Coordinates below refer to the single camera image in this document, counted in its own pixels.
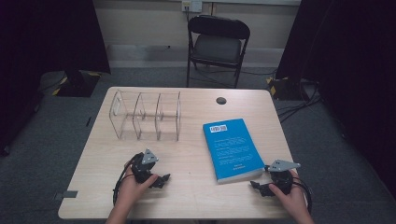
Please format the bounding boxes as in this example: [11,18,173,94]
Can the blue book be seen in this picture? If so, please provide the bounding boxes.
[202,118,266,185]

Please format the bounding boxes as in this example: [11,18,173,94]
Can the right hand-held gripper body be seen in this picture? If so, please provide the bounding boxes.
[267,159,302,197]

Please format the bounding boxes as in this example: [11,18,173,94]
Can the white wall socket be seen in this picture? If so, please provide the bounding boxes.
[181,0,204,13]

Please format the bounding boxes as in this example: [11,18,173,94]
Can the black stand base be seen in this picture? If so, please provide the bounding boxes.
[52,69,102,98]
[265,76,312,101]

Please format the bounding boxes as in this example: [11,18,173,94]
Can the person's left hand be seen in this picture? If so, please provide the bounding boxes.
[116,164,160,204]

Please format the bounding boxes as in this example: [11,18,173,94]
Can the grey tape piece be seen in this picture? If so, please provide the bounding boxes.
[53,189,78,201]

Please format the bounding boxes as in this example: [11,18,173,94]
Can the black floor cables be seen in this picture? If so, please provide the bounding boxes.
[276,78,323,124]

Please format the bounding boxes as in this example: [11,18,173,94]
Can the black curtain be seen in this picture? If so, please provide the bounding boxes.
[0,0,111,157]
[275,0,396,197]

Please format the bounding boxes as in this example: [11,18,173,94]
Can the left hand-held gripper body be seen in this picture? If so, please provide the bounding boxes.
[130,148,159,185]

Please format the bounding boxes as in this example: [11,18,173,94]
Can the clear acrylic book rack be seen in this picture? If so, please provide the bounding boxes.
[108,90,182,143]

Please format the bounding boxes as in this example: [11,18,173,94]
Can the person's right hand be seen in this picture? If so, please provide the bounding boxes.
[269,170,307,216]

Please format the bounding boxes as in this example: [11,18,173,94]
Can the black folding chair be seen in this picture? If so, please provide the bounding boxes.
[186,14,251,90]

